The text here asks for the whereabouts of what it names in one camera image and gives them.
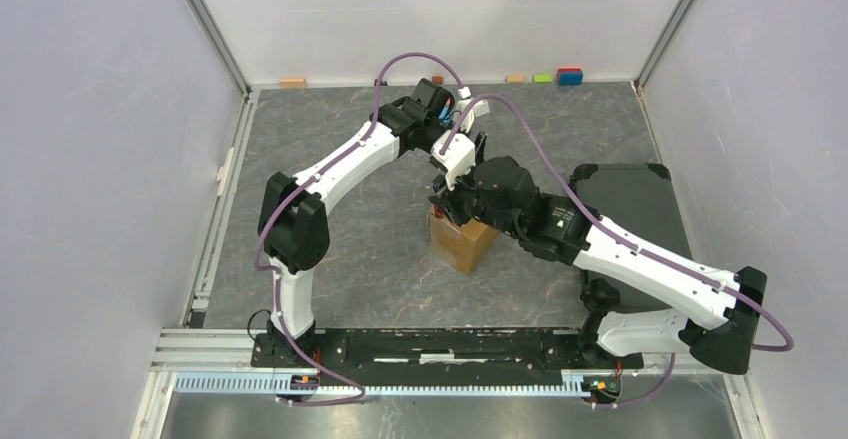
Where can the brown cardboard express box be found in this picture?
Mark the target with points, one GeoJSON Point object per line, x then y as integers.
{"type": "Point", "coordinates": [461, 247]}

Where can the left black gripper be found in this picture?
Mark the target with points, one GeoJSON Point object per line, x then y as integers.
{"type": "Point", "coordinates": [482, 139]}

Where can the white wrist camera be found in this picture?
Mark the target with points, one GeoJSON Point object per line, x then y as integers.
{"type": "Point", "coordinates": [456, 154]}
{"type": "Point", "coordinates": [480, 108]}

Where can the green block at wall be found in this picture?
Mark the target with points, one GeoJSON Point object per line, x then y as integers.
{"type": "Point", "coordinates": [542, 78]}

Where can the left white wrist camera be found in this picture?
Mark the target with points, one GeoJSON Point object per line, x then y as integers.
{"type": "Point", "coordinates": [480, 108]}

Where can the white toothed cable duct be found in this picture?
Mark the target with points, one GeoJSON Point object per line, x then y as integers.
{"type": "Point", "coordinates": [285, 384]}

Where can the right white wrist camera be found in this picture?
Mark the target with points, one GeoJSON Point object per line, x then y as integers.
{"type": "Point", "coordinates": [456, 154]}

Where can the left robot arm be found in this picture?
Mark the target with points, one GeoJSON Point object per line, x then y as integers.
{"type": "Point", "coordinates": [293, 225]}

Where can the red blue block at wall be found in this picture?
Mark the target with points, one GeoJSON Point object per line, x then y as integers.
{"type": "Point", "coordinates": [569, 76]}

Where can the tan block at wall left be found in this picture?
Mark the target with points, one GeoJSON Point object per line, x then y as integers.
{"type": "Point", "coordinates": [292, 82]}

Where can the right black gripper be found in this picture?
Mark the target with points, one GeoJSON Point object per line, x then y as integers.
{"type": "Point", "coordinates": [449, 200]}

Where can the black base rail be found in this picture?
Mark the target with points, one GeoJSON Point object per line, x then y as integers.
{"type": "Point", "coordinates": [373, 357]}

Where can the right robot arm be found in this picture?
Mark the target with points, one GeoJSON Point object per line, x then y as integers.
{"type": "Point", "coordinates": [712, 314]}

